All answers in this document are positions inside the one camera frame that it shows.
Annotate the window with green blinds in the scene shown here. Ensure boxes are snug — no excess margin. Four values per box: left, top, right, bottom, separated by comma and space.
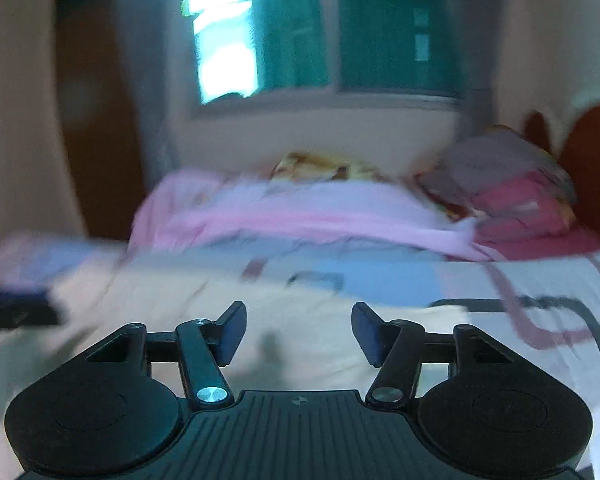
181, 0, 463, 106

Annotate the dark brown wooden door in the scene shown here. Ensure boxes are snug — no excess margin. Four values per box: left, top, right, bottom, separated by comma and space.
55, 0, 146, 240

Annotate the yellow patterned pillow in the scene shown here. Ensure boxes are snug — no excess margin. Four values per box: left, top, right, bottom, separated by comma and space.
270, 151, 391, 182

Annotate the grey right curtain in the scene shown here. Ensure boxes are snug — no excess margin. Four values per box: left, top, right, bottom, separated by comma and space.
448, 0, 504, 139

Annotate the grey left curtain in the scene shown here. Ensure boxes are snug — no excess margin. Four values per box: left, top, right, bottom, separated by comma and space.
114, 0, 178, 188

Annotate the pink blanket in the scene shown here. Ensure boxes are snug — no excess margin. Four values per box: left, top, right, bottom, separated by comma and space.
130, 169, 498, 261

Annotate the patterned blue pink bedsheet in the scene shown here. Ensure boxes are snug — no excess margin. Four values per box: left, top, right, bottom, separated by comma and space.
0, 231, 600, 480

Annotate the red flower-shaped headboard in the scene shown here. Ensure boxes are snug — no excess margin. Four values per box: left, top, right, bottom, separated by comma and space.
522, 103, 600, 236

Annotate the cream white quilted garment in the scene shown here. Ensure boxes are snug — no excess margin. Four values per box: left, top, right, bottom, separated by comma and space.
0, 259, 462, 480

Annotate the grey curtain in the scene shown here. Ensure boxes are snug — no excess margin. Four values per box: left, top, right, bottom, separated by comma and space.
114, 0, 178, 188
448, 0, 504, 139

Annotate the folded grey pink clothes pile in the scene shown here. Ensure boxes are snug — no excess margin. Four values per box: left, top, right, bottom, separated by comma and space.
414, 126, 576, 244

